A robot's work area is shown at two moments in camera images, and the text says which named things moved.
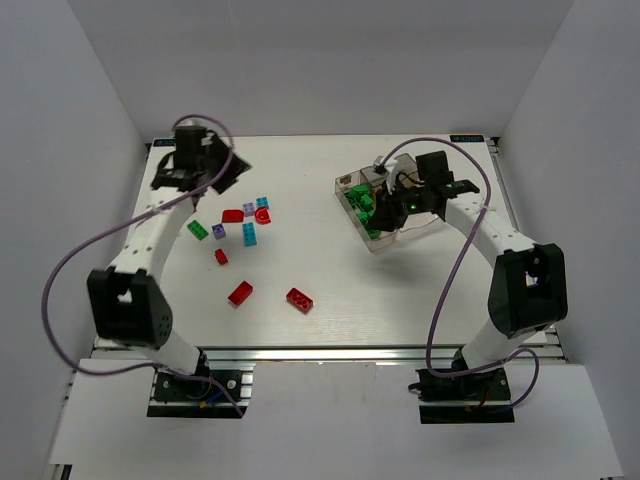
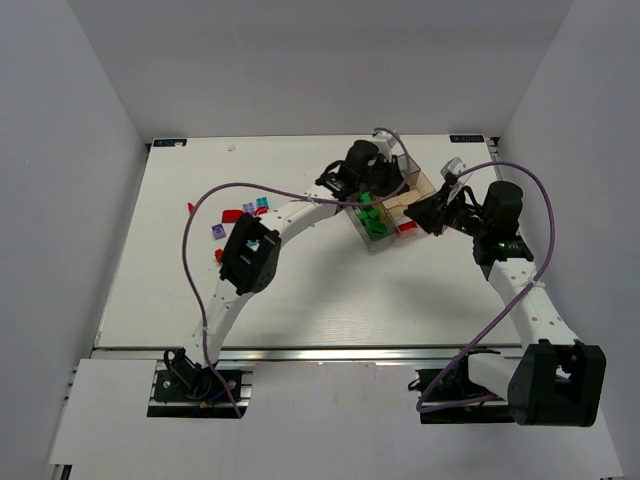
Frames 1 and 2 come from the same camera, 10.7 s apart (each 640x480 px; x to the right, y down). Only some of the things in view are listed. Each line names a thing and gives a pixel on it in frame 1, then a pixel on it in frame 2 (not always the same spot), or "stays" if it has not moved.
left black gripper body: [226, 167] → [382, 176]
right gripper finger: [391, 210] → [426, 213]
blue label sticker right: [467, 138] stays
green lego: [197, 229] → [377, 230]
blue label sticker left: [164, 142] stays
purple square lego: [218, 231] stays
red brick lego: [299, 300] → [408, 225]
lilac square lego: [248, 208] stays
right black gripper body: [388, 211] → [442, 209]
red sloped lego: [232, 216] stays
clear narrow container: [356, 192] stays
